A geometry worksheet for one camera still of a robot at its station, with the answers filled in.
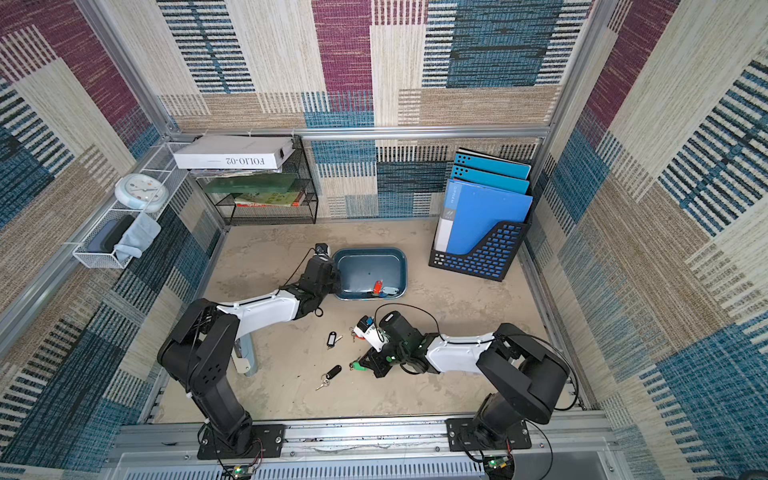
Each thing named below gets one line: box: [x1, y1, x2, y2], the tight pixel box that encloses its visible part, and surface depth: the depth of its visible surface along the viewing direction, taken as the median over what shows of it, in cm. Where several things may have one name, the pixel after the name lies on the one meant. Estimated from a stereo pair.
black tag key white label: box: [326, 331, 343, 350], surface depth 92 cm
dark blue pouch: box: [87, 214, 136, 252], surface depth 67 cm
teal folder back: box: [454, 149, 532, 179], surface depth 97 cm
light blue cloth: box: [114, 212, 162, 262], surface depth 70 cm
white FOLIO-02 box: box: [174, 136, 296, 170], surface depth 81 cm
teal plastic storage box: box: [332, 248, 409, 301], surface depth 101 cm
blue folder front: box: [436, 178, 533, 255], surface depth 92 cm
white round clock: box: [114, 173, 169, 213], surface depth 76 cm
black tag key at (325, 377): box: [315, 364, 343, 392], surface depth 85 cm
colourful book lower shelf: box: [234, 191, 306, 207], surface depth 101 cm
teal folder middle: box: [451, 165, 530, 194], surface depth 93 cm
